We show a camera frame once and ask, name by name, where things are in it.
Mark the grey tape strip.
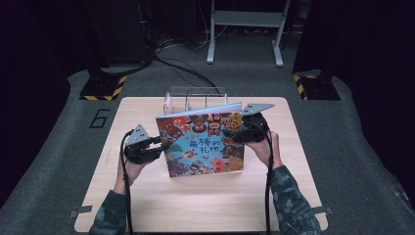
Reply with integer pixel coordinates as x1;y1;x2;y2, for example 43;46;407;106
68;205;94;218
311;206;335;215

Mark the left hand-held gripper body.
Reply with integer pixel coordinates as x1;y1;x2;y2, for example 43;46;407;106
123;123;162;165

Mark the dark cabinet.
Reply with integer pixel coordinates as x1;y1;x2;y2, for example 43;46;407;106
82;0;153;67

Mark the person's right hand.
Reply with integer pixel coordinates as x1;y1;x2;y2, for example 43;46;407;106
244;130;284;169

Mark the black floor cable bundle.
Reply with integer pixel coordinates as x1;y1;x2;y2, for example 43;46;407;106
152;53;218;88

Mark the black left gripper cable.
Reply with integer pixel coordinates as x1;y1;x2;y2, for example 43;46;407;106
119;129;135;235

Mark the person's left hand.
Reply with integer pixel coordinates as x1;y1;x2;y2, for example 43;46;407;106
113;156;155;196

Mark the clear acrylic organizer box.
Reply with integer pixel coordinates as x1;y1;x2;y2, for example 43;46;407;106
162;85;228;116

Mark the colourful picture book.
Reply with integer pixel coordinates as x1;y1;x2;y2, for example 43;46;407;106
155;102;246;178

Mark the white metal stand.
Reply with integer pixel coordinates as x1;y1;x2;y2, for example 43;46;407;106
206;0;293;69

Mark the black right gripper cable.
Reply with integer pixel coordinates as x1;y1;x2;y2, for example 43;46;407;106
248;120;275;235

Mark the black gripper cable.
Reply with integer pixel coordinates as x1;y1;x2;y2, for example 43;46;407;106
248;120;275;235
119;129;135;235

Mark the black stand striped base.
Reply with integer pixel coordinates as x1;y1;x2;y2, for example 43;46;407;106
293;72;342;101
78;65;127;102

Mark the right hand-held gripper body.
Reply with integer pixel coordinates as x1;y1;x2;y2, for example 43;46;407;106
233;103;276;145

